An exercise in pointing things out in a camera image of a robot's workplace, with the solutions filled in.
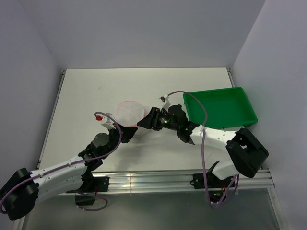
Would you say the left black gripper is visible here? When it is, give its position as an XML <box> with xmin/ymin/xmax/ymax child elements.
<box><xmin>101</xmin><ymin>122</ymin><xmax>137</xmax><ymax>158</ymax></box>

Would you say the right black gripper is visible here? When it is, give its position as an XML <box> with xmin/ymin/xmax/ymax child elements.
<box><xmin>137</xmin><ymin>106</ymin><xmax>179</xmax><ymax>131</ymax></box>

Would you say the mesh laundry bag pink trim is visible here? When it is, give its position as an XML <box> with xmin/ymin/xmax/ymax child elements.
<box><xmin>114</xmin><ymin>101</ymin><xmax>149</xmax><ymax>137</ymax></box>

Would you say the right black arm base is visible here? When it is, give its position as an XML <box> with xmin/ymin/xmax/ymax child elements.
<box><xmin>190</xmin><ymin>172</ymin><xmax>237</xmax><ymax>204</ymax></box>

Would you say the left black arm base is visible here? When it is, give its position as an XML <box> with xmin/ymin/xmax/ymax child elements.
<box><xmin>75</xmin><ymin>176</ymin><xmax>110</xmax><ymax>207</ymax></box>

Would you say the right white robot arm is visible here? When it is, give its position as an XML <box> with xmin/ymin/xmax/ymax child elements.
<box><xmin>137</xmin><ymin>105</ymin><xmax>269</xmax><ymax>187</ymax></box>

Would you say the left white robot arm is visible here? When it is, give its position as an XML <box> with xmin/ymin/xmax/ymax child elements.
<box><xmin>0</xmin><ymin>126</ymin><xmax>138</xmax><ymax>221</ymax></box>

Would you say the green plastic tray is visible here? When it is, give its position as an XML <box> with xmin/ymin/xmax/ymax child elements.
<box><xmin>183</xmin><ymin>87</ymin><xmax>258</xmax><ymax>129</ymax></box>

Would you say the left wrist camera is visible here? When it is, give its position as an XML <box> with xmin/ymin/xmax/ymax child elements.
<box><xmin>94</xmin><ymin>112</ymin><xmax>116</xmax><ymax>130</ymax></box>

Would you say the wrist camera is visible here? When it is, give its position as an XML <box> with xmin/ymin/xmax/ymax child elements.
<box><xmin>159</xmin><ymin>94</ymin><xmax>171</xmax><ymax>111</ymax></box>
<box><xmin>94</xmin><ymin>112</ymin><xmax>116</xmax><ymax>130</ymax></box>

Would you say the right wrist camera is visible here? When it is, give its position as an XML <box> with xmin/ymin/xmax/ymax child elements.
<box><xmin>159</xmin><ymin>94</ymin><xmax>171</xmax><ymax>111</ymax></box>

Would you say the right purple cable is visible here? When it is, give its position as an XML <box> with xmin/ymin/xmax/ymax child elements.
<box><xmin>167</xmin><ymin>90</ymin><xmax>240</xmax><ymax>210</ymax></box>

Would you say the aluminium frame rail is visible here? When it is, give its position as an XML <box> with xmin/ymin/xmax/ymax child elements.
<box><xmin>93</xmin><ymin>170</ymin><xmax>275</xmax><ymax>194</ymax></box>

